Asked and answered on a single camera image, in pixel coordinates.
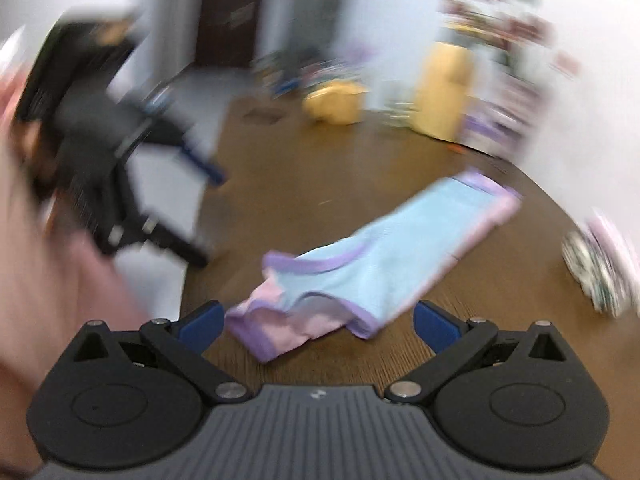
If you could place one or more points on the purple knitted vase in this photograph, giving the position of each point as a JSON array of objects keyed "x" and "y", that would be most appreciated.
[{"x": 492, "y": 127}]

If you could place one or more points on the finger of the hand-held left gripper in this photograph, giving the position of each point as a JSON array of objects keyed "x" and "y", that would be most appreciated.
[
  {"x": 197, "y": 152},
  {"x": 170, "y": 242}
]

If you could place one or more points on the person's left hand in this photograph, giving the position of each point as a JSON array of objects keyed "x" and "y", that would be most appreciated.
[{"x": 15, "y": 110}]

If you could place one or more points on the blue pink purple shorts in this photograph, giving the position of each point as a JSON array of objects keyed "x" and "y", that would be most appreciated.
[{"x": 380, "y": 260}]

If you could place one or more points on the yellow mug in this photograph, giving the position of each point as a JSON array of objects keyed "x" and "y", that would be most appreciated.
[{"x": 334, "y": 104}]

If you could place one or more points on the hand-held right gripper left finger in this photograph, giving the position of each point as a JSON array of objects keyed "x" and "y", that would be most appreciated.
[{"x": 202, "y": 327}]

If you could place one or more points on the dried pink roses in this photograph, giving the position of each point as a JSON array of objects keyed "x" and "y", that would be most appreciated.
[{"x": 500, "y": 5}]

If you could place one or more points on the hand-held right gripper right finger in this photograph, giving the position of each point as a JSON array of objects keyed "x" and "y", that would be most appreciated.
[{"x": 436, "y": 327}]

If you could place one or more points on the white green floral folded cloth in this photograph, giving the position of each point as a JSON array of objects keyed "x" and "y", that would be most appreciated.
[{"x": 602, "y": 265}]

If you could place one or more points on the clear drinking glass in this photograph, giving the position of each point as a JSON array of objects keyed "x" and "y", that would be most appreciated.
[{"x": 400, "y": 106}]

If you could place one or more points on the dark brown door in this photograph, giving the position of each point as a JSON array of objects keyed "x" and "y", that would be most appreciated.
[{"x": 227, "y": 10}]

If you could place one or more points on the yellow thermos jug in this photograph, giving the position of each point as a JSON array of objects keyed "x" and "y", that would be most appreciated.
[{"x": 444, "y": 91}]

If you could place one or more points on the person's left forearm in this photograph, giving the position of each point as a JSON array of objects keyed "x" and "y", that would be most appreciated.
[{"x": 60, "y": 320}]

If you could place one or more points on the small orange object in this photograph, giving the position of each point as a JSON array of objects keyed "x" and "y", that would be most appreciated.
[{"x": 456, "y": 148}]

